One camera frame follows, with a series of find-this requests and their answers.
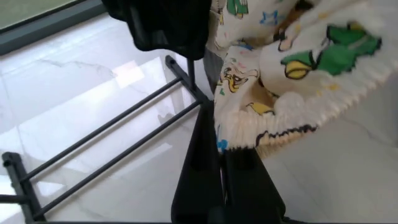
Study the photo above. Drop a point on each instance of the window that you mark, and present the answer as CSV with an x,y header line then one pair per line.
x,y
46,28

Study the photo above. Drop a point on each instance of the black clothes rack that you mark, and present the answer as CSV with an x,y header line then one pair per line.
x,y
102,124

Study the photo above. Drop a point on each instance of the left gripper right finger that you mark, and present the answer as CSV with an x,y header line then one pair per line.
x,y
252,189

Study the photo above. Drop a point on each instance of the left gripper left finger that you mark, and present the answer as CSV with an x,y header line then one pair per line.
x,y
199,180

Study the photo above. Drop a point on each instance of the cream printed garment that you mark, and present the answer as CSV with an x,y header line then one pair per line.
x,y
280,102

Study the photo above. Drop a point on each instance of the black garment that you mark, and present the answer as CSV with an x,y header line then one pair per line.
x,y
168,25

